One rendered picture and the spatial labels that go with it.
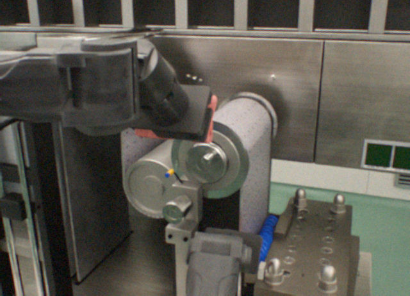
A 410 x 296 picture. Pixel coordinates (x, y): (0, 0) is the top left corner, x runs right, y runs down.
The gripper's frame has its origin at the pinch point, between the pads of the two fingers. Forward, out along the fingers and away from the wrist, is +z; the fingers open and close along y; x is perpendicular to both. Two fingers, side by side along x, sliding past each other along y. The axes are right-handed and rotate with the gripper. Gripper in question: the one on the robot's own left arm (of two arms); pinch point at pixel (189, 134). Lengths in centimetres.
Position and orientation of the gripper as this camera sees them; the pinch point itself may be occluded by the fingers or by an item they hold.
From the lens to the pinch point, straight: 61.8
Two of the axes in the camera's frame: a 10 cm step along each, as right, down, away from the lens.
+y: 9.4, 1.0, -3.4
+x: 2.2, -9.2, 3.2
